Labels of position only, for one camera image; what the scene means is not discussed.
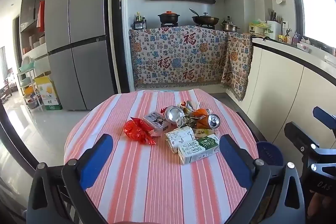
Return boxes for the blue plastic mesh basket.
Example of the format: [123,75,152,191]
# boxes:
[256,140,284,178]

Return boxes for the steel pot with lid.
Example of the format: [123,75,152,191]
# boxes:
[220,16,240,32]

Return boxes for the black clay pot orange lid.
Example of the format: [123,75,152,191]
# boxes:
[157,11,179,24]

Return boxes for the condiment bottle rack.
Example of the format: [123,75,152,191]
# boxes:
[133,12,147,30]

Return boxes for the green white milk carton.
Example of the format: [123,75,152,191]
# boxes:
[178,134,220,165]

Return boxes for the white storage rack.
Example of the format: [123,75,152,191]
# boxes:
[17,56,45,112]

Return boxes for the white patterned carton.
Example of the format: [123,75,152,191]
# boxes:
[165,126,196,153]

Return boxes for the green tissue box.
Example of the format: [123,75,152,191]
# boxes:
[248,19,271,37]

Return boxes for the cream kitchen counter cabinets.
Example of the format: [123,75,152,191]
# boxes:
[226,36,336,152]

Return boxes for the black metal table frame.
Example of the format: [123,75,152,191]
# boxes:
[54,185,80,224]

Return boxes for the dark wok with lid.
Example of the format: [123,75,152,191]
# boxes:
[189,8,219,25]

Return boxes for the large printed blanket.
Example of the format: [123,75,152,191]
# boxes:
[129,26,229,89]

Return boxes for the red foil wrapper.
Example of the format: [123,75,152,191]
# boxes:
[123,117,156,146]

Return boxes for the white cartoon plastic box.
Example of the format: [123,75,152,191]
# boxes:
[143,111,170,136]

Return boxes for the yellow cardboard box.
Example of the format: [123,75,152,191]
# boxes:
[34,75,63,111]

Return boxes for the person's right hand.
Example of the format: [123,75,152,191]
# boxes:
[308,190,332,218]

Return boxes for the shelf of white dishes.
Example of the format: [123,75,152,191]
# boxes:
[21,27,48,60]

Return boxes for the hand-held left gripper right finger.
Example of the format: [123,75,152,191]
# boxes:
[219,134,307,224]

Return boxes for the white utensil holder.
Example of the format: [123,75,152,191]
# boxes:
[267,11,282,39]

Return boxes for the red hanging bag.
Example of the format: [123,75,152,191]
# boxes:
[37,0,46,33]

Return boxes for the window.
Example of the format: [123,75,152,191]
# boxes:
[286,0,336,54]

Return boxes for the dark glass wall cabinet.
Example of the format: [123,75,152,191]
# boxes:
[20,0,50,33]

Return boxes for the black gas stove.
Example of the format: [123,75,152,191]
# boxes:
[160,21,214,29]

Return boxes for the white gold wrapper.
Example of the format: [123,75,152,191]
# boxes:
[177,100,200,114]

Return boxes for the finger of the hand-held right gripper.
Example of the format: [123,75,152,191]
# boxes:
[284,122,319,155]
[313,106,336,123]

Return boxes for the striped pink white tablecloth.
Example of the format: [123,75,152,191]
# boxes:
[64,90,259,224]

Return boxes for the teal plastic basin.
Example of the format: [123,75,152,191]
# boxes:
[18,56,36,73]

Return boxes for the orange soda can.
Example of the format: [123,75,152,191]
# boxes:
[196,109,221,130]

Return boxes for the yellowish snack packet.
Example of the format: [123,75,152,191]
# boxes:
[194,128,214,138]

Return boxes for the grey refrigerator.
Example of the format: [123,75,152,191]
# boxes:
[45,0,116,111]

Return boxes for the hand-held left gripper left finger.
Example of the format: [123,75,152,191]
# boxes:
[26,133,114,224]

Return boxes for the small printed blanket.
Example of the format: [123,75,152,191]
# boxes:
[220,32,254,102]

